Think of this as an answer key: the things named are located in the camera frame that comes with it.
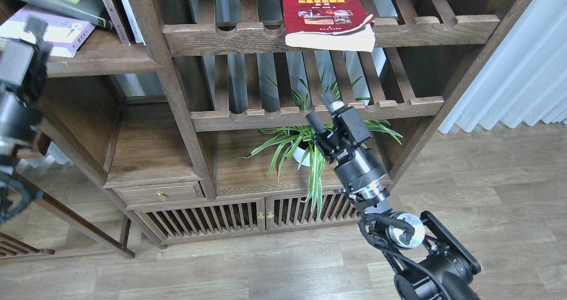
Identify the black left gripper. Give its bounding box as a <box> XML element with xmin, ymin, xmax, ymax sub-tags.
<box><xmin>0</xmin><ymin>17</ymin><xmax>51</xmax><ymax>156</ymax></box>

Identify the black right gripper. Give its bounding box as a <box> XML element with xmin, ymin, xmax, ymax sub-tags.
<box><xmin>306</xmin><ymin>91</ymin><xmax>387</xmax><ymax>194</ymax></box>

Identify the pale lavender cover book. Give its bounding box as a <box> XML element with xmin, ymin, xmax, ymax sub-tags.
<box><xmin>0</xmin><ymin>4</ymin><xmax>95</xmax><ymax>58</ymax></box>

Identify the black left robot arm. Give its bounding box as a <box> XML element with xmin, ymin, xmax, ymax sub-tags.
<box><xmin>0</xmin><ymin>16</ymin><xmax>53</xmax><ymax>223</ymax></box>

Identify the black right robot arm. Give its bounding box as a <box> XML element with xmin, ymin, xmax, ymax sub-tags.
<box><xmin>307</xmin><ymin>91</ymin><xmax>481</xmax><ymax>300</ymax></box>

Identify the green spider plant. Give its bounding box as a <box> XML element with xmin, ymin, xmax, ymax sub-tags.
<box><xmin>241</xmin><ymin>78</ymin><xmax>403</xmax><ymax>219</ymax></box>

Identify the white plant pot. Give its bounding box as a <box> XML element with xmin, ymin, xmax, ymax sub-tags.
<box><xmin>292</xmin><ymin>142</ymin><xmax>318</xmax><ymax>169</ymax></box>

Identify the red cover book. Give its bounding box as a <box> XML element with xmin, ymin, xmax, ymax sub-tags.
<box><xmin>282</xmin><ymin>0</ymin><xmax>376</xmax><ymax>52</ymax></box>

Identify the white spine upright book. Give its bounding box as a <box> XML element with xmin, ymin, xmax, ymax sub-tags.
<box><xmin>121</xmin><ymin>0</ymin><xmax>145</xmax><ymax>44</ymax></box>

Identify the dark wooden bookshelf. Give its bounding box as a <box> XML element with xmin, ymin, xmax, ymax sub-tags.
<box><xmin>40</xmin><ymin>0</ymin><xmax>533</xmax><ymax>246</ymax></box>

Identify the wooden side furniture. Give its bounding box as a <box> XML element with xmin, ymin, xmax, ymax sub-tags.
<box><xmin>1</xmin><ymin>134</ymin><xmax>135</xmax><ymax>261</ymax></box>

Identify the white pleated curtain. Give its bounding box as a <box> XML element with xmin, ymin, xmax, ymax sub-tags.
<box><xmin>438</xmin><ymin>0</ymin><xmax>567</xmax><ymax>134</ymax></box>

